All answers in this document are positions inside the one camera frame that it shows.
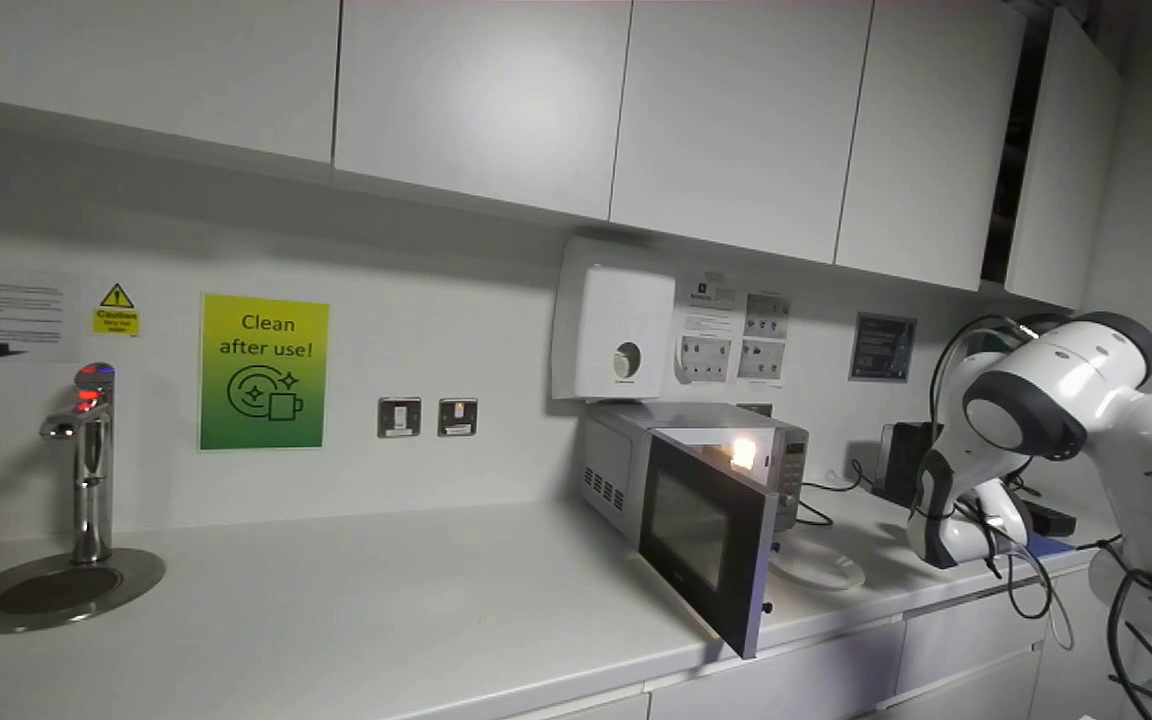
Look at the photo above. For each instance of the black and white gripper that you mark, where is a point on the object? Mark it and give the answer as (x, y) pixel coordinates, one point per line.
(965, 527)

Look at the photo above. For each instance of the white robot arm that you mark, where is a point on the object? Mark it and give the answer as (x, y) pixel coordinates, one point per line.
(1074, 390)

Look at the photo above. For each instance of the glass microwave turntable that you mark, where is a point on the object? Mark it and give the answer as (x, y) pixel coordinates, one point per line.
(818, 566)

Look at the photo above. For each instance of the microwave door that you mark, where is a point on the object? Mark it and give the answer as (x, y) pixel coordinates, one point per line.
(710, 538)

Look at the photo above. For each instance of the silver microwave oven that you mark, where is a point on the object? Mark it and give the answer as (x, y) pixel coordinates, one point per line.
(618, 447)

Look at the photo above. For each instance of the upper cabinet door right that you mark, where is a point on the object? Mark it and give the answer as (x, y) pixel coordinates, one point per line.
(1064, 165)

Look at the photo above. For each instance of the cabinet door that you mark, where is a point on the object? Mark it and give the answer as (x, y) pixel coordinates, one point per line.
(738, 121)
(1064, 165)
(246, 75)
(930, 136)
(485, 98)

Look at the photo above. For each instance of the white paper towel dispenser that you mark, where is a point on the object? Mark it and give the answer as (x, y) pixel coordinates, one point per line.
(610, 324)

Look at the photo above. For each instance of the green clean after use sign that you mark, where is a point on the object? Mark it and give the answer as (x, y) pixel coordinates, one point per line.
(263, 373)

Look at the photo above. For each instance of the upper cabinet door left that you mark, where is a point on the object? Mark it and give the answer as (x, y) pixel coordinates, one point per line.
(246, 75)

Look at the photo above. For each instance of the yellow warning sticker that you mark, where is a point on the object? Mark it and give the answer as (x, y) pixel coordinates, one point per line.
(117, 312)

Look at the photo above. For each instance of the chrome water tap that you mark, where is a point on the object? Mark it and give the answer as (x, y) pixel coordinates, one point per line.
(86, 425)

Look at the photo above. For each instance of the white notice label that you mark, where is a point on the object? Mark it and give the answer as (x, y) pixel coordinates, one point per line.
(34, 312)

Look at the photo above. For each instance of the dark framed wall notice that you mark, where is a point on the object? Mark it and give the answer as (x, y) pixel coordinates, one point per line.
(883, 349)

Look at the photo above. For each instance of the right steel wall socket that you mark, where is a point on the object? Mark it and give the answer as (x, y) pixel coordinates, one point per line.
(459, 417)

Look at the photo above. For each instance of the steel wall socket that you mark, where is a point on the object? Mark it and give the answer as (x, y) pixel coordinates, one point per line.
(397, 417)
(459, 417)

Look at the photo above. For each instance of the left steel wall socket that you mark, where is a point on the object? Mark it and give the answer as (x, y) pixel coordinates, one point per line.
(397, 417)

